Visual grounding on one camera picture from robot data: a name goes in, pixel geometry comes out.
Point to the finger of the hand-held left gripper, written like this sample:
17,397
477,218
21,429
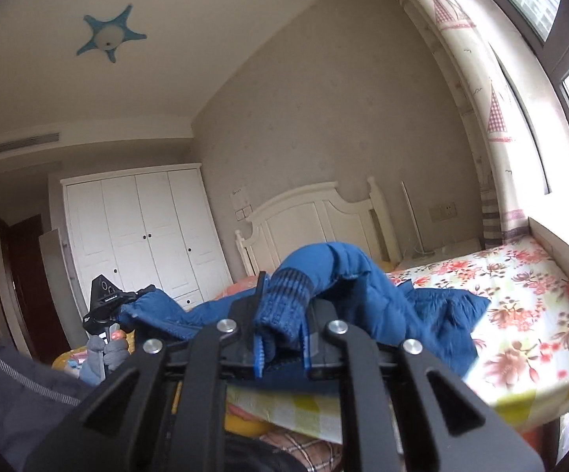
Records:
144,291

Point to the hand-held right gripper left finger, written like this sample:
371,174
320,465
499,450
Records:
260,354

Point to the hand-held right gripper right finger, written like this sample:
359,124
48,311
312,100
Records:
314,354

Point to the blue quilted jacket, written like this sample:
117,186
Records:
363,300

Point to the person's left forearm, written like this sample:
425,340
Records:
14,393

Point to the person's left hand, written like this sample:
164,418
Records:
115,356

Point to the white wardrobe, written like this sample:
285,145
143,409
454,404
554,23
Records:
137,236

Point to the dark wooden door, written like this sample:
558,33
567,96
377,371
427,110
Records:
28,280

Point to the person's plaid pants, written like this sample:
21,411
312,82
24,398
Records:
304,452

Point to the white wooden headboard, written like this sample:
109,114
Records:
309,221

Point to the white standing pole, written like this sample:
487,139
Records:
411,216

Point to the white nightstand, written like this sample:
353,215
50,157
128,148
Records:
454,250

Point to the ceiling air vent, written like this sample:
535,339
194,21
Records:
24,143

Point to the blue star ceiling lamp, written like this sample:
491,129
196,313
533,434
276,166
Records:
110,34

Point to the sailboat print curtain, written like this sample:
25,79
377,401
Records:
476,83

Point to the dark framed window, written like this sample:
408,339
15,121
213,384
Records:
550,19

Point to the beige wall switch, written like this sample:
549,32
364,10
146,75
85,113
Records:
244,213

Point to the white paper wall notice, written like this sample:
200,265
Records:
240,198

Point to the beige wall socket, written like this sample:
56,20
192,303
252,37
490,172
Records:
443,210

